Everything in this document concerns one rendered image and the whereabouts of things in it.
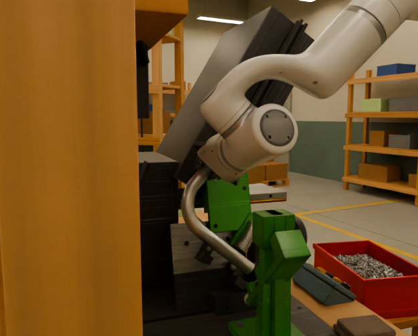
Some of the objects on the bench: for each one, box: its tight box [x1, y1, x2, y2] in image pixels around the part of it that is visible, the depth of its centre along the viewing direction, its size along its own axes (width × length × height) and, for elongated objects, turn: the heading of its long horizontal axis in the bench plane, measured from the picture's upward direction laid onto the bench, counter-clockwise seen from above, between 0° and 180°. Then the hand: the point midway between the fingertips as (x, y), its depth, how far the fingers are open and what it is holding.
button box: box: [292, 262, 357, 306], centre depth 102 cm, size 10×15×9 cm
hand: (209, 168), depth 90 cm, fingers closed on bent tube, 3 cm apart
